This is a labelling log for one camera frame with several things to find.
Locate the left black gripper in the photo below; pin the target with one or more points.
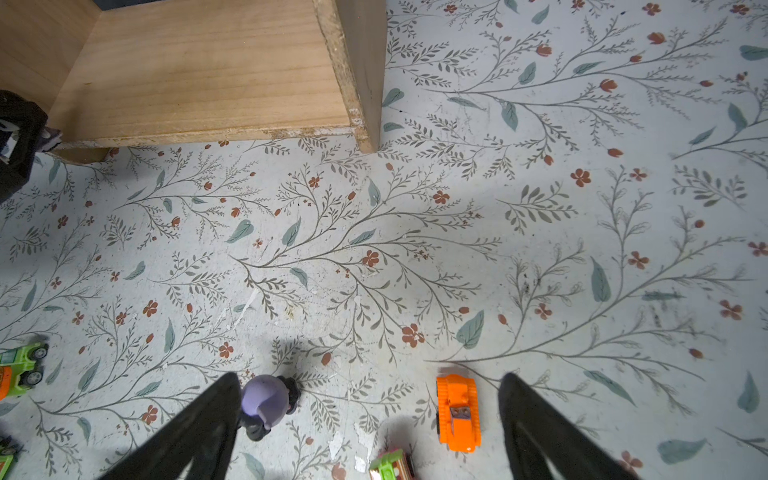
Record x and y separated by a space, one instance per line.
23 122

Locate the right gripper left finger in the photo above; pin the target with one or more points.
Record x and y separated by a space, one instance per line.
197 442

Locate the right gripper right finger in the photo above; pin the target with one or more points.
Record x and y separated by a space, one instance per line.
538 437

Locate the black purple figurine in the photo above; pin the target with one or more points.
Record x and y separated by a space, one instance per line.
265 401
48 139

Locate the wooden two-tier shelf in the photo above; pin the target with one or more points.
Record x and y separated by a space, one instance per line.
176 72

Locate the orange toy bulldozer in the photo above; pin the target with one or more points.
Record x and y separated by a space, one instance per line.
458 422

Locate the pink green toy truck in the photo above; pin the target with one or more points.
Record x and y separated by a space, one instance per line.
392 465

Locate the pink green toy car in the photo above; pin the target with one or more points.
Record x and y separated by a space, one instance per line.
9 449

